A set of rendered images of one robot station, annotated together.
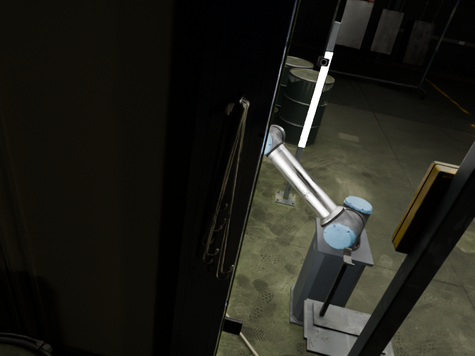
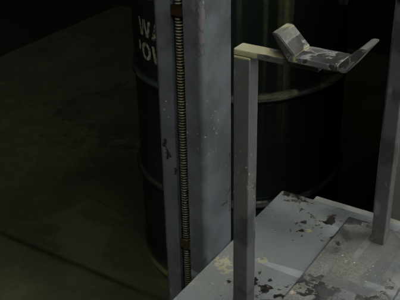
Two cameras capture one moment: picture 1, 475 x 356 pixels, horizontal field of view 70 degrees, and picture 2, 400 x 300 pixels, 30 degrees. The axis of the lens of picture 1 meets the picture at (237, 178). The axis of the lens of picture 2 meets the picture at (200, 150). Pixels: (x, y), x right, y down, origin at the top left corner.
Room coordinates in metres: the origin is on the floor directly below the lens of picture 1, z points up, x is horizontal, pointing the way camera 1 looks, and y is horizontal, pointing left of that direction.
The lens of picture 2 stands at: (1.05, -1.15, 1.32)
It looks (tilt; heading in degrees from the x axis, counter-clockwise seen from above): 29 degrees down; 119
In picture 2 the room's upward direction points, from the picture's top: 1 degrees counter-clockwise
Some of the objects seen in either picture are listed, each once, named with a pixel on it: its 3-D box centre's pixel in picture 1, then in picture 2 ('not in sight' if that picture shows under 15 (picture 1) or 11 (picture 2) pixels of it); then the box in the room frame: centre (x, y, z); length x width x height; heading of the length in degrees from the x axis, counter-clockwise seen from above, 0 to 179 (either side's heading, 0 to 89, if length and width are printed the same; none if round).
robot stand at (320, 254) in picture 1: (326, 277); not in sight; (1.56, -0.67, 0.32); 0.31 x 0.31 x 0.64; 86
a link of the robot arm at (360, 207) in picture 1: (353, 215); not in sight; (1.56, -0.67, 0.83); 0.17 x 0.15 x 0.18; 151
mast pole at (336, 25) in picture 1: (307, 123); not in sight; (2.84, -0.51, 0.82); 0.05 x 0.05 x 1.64; 86
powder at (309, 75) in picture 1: (312, 76); not in sight; (4.37, -0.66, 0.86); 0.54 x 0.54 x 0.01
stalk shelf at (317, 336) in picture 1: (346, 333); (309, 284); (0.83, -0.52, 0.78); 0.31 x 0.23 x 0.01; 86
